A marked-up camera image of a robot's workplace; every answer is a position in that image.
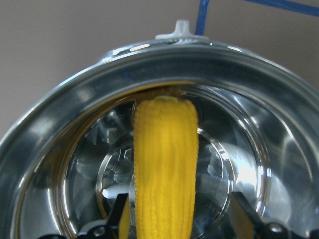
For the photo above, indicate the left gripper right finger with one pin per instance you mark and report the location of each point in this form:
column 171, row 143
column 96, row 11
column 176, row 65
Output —
column 247, row 224

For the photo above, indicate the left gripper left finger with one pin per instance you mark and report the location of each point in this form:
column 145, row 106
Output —
column 116, row 226

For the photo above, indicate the pale green electric pot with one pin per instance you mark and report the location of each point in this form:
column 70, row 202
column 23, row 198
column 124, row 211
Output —
column 63, row 164

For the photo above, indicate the yellow corn cob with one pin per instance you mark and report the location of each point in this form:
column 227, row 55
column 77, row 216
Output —
column 166, row 146

